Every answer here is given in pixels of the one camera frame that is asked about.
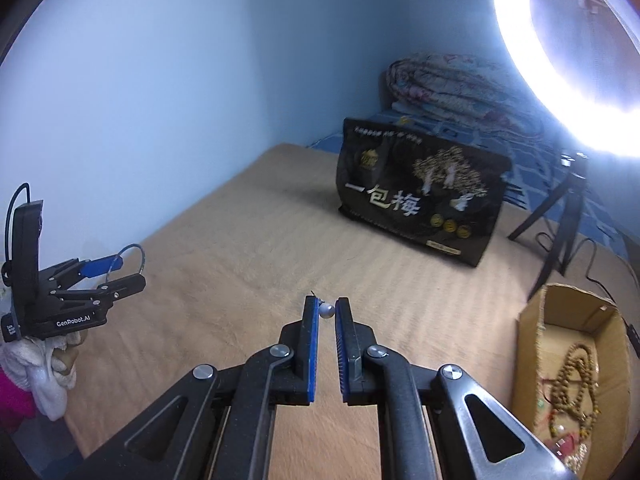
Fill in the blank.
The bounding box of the dark thin bangle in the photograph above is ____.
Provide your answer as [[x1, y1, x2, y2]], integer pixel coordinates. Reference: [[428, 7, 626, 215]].
[[104, 243, 146, 283]]

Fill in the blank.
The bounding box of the white pearl earring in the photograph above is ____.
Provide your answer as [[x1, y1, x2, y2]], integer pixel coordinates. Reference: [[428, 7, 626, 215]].
[[310, 290, 335, 318]]

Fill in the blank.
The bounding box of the brown wooden bead necklace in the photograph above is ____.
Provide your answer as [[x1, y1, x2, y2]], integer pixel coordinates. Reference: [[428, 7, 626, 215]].
[[546, 341, 601, 441]]

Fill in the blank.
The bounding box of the brown strap wristwatch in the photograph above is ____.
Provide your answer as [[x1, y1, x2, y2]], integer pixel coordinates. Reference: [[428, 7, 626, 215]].
[[546, 432, 589, 469]]

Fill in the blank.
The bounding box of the left hand in white glove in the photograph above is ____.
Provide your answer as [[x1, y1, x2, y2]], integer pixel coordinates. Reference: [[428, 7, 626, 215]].
[[1, 330, 87, 422]]

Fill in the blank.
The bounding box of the black printed bag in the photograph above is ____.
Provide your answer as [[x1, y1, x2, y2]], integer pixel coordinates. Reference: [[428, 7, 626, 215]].
[[335, 118, 512, 268]]

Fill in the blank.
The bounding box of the cardboard box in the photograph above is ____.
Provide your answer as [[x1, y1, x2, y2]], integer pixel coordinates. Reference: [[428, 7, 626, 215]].
[[511, 284, 631, 479]]

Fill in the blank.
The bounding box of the black tripod stand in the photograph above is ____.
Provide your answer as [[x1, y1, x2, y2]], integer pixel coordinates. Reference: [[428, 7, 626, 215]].
[[506, 152, 591, 304]]

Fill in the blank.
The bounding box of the blue patterned bedsheet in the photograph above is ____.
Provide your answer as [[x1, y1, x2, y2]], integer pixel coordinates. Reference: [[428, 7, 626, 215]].
[[370, 108, 628, 259]]

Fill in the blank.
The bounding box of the folded floral quilt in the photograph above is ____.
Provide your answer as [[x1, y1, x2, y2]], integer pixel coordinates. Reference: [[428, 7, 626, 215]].
[[386, 52, 544, 138]]

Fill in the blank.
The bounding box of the white ring light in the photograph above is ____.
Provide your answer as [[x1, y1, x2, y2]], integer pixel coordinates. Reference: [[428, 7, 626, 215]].
[[494, 0, 639, 158]]

